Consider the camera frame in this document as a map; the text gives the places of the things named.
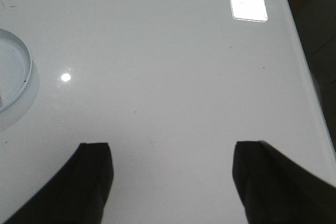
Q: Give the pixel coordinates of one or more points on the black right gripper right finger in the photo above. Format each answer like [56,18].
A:
[275,189]

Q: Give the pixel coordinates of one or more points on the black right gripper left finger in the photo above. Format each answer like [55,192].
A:
[77,193]

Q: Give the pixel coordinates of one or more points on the light blue round plate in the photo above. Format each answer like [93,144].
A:
[16,67]

